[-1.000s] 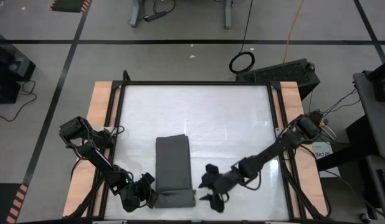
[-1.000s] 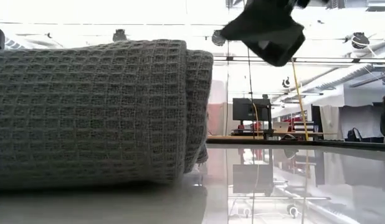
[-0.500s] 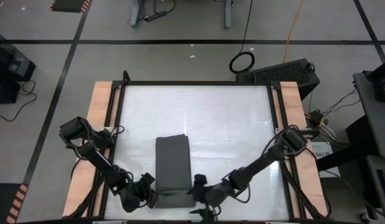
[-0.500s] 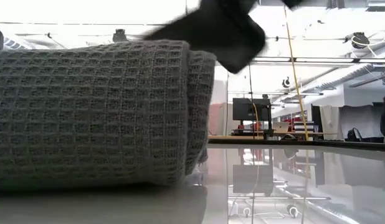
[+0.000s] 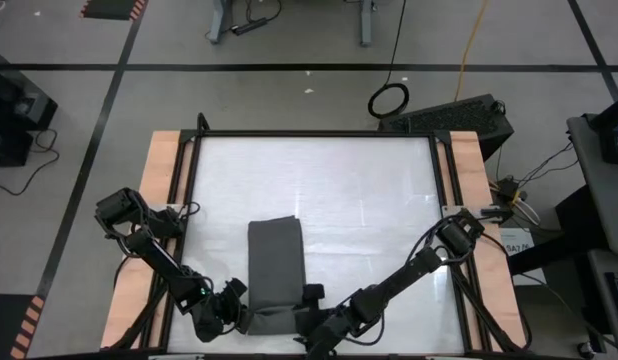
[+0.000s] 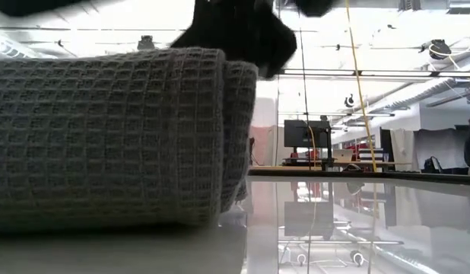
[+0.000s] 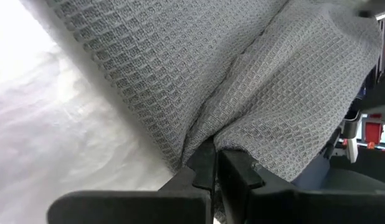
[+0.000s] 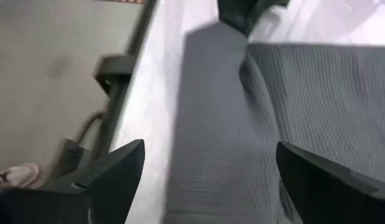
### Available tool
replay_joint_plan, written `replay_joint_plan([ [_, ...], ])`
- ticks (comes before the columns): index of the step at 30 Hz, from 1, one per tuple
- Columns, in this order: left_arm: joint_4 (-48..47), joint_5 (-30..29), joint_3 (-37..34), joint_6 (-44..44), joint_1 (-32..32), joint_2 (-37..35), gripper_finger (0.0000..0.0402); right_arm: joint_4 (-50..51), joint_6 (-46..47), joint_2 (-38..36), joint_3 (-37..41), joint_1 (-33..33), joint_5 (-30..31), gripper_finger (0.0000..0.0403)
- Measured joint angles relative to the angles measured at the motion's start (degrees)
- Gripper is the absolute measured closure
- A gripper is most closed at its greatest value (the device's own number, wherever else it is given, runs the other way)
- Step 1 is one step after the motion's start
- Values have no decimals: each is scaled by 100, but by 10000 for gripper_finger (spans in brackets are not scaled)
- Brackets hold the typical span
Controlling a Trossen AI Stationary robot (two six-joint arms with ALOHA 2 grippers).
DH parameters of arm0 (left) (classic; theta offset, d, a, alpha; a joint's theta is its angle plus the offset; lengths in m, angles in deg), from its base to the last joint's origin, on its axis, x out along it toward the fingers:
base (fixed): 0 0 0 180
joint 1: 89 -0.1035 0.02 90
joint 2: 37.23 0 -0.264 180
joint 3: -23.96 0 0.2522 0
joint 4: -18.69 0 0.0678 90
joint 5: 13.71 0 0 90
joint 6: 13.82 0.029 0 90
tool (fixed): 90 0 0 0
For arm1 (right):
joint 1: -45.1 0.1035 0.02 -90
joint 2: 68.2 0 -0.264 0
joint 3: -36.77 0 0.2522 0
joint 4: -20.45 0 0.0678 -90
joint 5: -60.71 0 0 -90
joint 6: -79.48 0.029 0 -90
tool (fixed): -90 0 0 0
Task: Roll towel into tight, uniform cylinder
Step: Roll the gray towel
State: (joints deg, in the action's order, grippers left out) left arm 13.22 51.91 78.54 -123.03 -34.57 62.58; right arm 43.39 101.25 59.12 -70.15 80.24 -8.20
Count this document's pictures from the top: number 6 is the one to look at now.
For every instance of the grey waffle-weave towel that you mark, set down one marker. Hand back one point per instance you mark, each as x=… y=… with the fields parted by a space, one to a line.
x=105 y=133

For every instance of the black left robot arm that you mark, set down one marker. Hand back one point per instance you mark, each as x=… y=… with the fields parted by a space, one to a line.
x=22 y=5

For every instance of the black monitor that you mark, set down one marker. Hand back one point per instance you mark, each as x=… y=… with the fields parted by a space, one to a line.
x=301 y=133

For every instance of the silver laptop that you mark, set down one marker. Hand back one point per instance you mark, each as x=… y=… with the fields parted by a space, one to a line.
x=343 y=155

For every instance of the striped box stack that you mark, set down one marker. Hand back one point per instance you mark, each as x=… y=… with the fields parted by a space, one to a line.
x=371 y=154

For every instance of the white hanging cloth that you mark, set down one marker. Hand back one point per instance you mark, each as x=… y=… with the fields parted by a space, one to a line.
x=401 y=148

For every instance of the grey hanging cloth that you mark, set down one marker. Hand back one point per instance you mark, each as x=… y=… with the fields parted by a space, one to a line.
x=440 y=148

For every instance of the black backpack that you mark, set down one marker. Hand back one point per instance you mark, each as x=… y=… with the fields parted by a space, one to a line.
x=432 y=165

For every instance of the grey round air duct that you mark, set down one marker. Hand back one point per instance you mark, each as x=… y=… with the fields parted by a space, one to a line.
x=410 y=95

